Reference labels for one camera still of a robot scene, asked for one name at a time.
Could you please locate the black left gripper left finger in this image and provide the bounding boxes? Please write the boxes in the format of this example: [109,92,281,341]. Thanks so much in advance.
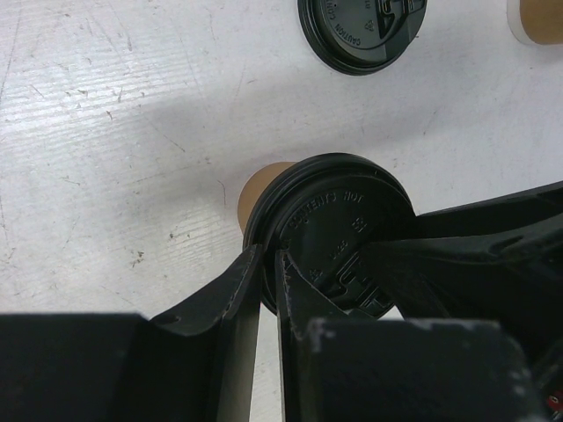
[1,245,263,421]

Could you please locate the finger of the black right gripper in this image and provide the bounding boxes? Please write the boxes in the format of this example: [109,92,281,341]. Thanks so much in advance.
[361,182,562,362]

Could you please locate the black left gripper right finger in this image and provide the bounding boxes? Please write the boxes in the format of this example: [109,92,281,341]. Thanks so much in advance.
[275,251,552,421]

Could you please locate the black plastic cup lid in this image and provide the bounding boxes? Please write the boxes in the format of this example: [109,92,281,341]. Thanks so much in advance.
[243,153,415,318]

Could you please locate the brown paper coffee cup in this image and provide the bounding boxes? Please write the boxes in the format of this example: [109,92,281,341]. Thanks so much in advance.
[238,162,295,233]

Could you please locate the stacked brown paper cups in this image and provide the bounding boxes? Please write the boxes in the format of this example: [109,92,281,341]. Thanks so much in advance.
[507,0,563,46]

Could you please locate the black plastic lid stack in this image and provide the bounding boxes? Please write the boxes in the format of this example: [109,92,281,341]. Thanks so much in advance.
[297,0,428,76]

